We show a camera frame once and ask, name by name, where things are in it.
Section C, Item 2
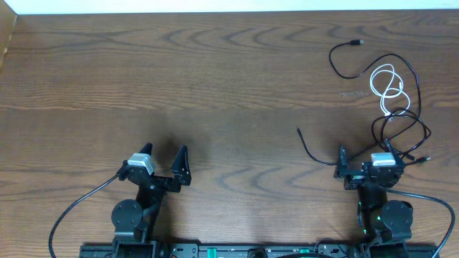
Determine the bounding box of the cardboard panel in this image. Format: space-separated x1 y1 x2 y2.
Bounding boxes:
0 0 17 67

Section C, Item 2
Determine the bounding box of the green clamp handle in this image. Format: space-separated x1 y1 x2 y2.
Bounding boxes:
207 248 218 258

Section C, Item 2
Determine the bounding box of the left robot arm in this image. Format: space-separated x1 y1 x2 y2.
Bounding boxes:
111 143 191 258

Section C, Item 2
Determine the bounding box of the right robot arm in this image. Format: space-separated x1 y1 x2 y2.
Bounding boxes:
333 140 413 257

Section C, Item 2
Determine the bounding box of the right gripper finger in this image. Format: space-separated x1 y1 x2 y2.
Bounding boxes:
384 138 404 165
333 144 348 178

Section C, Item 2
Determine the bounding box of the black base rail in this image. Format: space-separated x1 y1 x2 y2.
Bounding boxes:
78 242 441 258

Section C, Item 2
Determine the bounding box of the black usb cable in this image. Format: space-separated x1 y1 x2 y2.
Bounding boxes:
295 39 422 167
371 108 432 167

